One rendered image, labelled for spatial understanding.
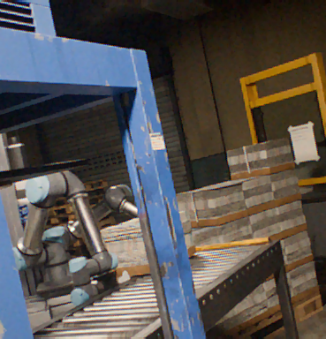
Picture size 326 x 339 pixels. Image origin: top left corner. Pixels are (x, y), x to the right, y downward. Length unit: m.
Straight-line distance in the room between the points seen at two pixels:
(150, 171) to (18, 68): 0.48
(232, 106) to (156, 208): 9.15
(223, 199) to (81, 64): 2.52
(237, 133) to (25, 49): 9.48
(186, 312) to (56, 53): 0.69
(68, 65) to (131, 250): 1.52
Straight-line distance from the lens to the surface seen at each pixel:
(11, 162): 3.05
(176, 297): 1.44
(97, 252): 2.46
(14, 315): 0.96
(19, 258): 2.69
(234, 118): 10.51
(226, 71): 10.58
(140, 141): 1.41
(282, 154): 4.16
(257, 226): 3.87
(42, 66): 1.13
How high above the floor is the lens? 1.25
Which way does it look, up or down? 3 degrees down
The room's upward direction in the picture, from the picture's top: 12 degrees counter-clockwise
